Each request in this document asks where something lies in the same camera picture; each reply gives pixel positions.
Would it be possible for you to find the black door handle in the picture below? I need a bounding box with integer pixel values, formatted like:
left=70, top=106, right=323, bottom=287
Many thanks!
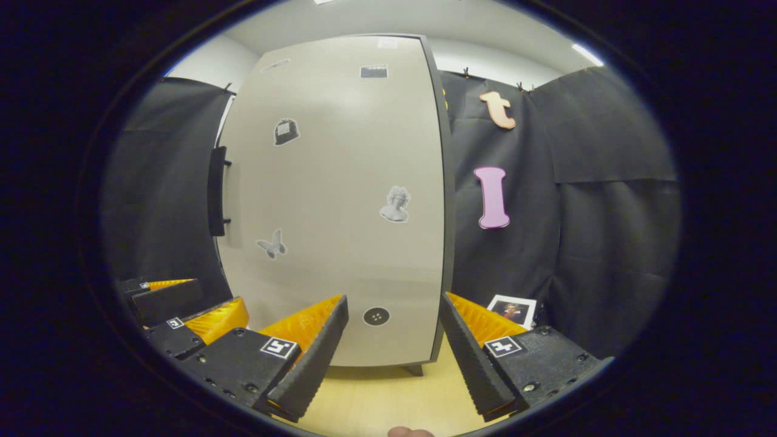
left=208, top=146, right=232, bottom=237

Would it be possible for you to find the white portrait cover book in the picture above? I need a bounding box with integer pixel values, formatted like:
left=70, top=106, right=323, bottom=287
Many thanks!
left=487, top=294, right=538, bottom=330

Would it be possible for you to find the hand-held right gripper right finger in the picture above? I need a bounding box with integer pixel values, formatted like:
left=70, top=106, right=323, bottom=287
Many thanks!
left=438, top=292, right=615, bottom=424

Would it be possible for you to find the beige cabinet door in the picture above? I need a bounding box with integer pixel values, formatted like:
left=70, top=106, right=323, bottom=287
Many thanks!
left=217, top=35, right=447, bottom=367

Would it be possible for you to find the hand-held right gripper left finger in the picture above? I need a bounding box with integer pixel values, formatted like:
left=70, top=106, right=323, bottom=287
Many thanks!
left=181, top=295, right=350, bottom=424

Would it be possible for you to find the black backdrop cloth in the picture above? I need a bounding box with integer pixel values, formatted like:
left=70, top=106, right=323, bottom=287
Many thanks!
left=100, top=66, right=682, bottom=360

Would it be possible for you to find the dark grey cabinet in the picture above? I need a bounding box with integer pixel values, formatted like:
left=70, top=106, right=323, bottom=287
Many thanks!
left=215, top=33, right=456, bottom=377

